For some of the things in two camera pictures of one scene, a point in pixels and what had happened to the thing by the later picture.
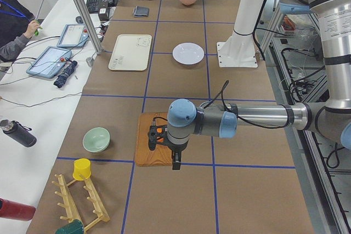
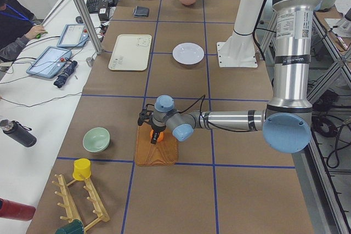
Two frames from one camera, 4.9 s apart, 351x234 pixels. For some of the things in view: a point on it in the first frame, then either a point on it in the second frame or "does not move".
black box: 103,13 does not move
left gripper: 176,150 → 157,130
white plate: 188,53 does not move
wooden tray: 162,155 does not move
